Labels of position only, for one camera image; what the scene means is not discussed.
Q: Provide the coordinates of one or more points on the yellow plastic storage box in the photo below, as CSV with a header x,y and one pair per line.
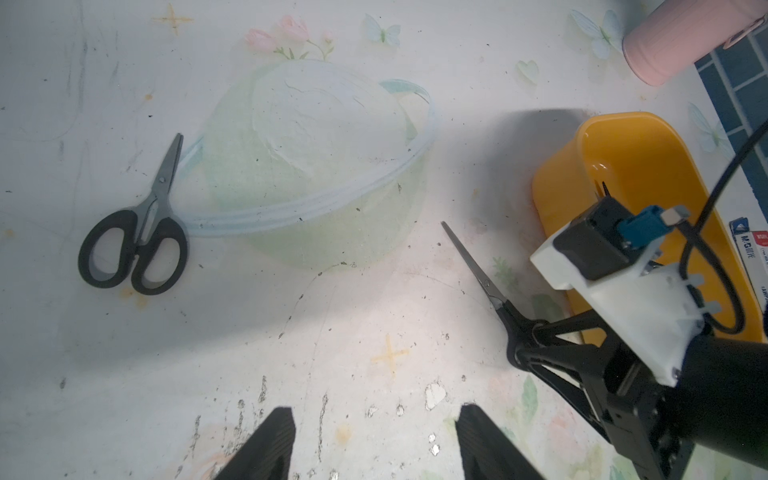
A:
x,y
642,161

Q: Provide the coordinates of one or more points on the pink pen holder cup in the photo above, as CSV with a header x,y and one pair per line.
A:
x,y
679,33

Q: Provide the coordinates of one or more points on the thin black scissors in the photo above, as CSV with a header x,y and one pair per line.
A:
x,y
480,282

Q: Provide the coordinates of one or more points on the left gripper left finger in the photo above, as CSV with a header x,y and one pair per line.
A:
x,y
266,455

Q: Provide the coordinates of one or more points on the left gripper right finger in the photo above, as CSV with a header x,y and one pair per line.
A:
x,y
486,452

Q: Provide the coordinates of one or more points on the floral table mat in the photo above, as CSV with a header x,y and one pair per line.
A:
x,y
324,144

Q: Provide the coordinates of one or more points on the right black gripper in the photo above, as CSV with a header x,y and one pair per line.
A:
x,y
719,400

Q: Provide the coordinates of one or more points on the small black scissors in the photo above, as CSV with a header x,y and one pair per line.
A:
x,y
144,227

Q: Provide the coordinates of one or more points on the pencil box white blue red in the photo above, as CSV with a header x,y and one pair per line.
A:
x,y
752,246

